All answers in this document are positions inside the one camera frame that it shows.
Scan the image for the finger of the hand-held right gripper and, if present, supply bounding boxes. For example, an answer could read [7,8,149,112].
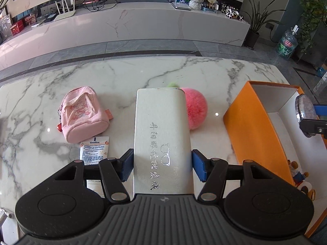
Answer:
[314,104,327,121]
[299,119,327,135]

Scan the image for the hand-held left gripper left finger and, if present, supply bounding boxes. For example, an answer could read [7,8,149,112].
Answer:
[47,148,135,202]

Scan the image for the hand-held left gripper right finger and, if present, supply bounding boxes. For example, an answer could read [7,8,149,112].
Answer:
[191,149,267,202]

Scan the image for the white glasses case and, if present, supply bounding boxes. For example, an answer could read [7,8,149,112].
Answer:
[133,88,194,195]

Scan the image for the small doll figure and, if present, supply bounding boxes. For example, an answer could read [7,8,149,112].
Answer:
[287,159,317,200]

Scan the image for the orange cardboard box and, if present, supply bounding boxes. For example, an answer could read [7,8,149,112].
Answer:
[223,81,327,238]

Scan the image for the marble desktop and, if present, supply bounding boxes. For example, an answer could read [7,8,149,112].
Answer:
[0,56,292,245]

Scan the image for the white cream tube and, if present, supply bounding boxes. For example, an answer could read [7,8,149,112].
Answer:
[79,136,111,200]

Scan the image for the pink fluffy pompom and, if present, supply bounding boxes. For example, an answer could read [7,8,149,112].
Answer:
[166,82,208,131]

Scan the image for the pink mini backpack pouch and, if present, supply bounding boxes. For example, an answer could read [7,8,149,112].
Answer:
[56,87,114,143]

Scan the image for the water jug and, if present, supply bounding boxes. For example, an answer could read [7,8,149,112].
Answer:
[275,25,301,61]

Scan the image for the green leafy plant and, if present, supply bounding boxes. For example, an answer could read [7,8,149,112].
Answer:
[289,0,327,55]

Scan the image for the potted long leaf plant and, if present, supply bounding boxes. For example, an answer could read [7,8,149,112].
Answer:
[241,0,287,51]

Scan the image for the marble media cabinet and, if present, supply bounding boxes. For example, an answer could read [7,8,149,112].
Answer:
[0,1,251,70]

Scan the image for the cow print figurines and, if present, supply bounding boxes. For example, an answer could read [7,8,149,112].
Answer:
[220,2,245,21]

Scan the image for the silver laptop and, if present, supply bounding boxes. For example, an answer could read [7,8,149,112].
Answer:
[171,1,193,11]

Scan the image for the white wifi router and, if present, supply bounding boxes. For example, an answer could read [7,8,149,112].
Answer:
[52,0,77,21]

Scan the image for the red gift box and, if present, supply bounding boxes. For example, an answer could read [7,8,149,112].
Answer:
[10,15,39,37]

